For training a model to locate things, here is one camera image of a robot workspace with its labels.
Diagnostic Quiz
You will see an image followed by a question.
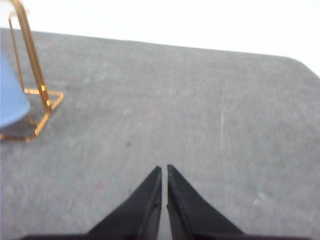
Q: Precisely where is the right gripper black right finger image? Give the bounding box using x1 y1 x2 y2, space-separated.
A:
167 164 244 240

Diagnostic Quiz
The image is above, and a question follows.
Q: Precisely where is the image right gripper black left finger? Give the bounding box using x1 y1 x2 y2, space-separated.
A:
87 166 162 240

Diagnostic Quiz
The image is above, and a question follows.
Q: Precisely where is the gold wire cup rack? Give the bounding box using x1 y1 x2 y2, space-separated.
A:
0 0 64 141

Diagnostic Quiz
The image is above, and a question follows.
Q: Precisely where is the blue ribbed cup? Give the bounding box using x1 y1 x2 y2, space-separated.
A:
0 51 30 129

